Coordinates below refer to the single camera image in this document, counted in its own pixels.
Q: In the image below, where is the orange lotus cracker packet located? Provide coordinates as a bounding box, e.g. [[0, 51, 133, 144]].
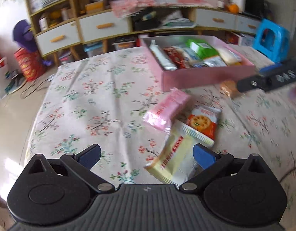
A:
[[187, 105, 221, 140]]

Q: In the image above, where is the orange white small packet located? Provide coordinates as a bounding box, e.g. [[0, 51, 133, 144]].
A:
[[203, 55, 227, 67]]

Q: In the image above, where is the purple gloved right hand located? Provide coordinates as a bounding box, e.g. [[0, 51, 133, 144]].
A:
[[288, 86, 296, 101]]

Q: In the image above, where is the pink wafer snack pack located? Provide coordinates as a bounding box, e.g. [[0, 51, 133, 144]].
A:
[[142, 88, 191, 132]]

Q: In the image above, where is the chocolate roll white packet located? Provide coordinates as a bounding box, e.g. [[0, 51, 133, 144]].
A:
[[149, 40, 178, 71]]

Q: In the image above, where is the clear rice cracker pack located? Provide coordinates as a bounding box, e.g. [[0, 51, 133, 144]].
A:
[[216, 47, 242, 66]]

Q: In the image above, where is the wooden drawer cabinet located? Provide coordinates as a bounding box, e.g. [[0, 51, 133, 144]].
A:
[[25, 0, 261, 57]]

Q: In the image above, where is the orange fruit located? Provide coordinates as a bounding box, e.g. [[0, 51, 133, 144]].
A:
[[227, 3, 239, 14]]

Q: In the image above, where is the pink cardboard box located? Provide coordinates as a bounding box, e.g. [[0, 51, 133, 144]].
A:
[[141, 35, 256, 92]]

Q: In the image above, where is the floral tablecloth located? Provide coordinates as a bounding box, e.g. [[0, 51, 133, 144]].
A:
[[25, 48, 296, 230]]

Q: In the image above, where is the green snack packet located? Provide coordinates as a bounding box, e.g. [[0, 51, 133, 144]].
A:
[[186, 39, 218, 59]]

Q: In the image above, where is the white shopping bag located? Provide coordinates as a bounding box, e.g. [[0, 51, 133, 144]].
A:
[[0, 56, 14, 100]]

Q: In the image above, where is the red snack packet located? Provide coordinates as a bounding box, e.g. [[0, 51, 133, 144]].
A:
[[163, 47, 190, 69]]

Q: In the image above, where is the blue plastic stool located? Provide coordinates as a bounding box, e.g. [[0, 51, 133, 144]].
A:
[[252, 19, 290, 63]]

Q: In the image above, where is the white blue bread packet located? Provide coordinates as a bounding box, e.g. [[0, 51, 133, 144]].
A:
[[179, 47, 204, 67]]

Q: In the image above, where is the black microwave oven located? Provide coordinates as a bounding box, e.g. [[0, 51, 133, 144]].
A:
[[243, 0, 270, 18]]

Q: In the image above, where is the purple plush toy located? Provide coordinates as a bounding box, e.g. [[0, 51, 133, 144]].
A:
[[13, 20, 40, 65]]

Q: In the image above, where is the pink cloth cover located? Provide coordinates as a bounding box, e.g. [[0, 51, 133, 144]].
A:
[[110, 0, 214, 18]]

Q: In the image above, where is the brown wafer cracker stack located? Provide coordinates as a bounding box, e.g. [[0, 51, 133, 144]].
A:
[[220, 80, 242, 99]]

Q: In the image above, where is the cream white snack packet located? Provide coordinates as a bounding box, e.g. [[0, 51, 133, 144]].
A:
[[144, 120, 214, 187]]

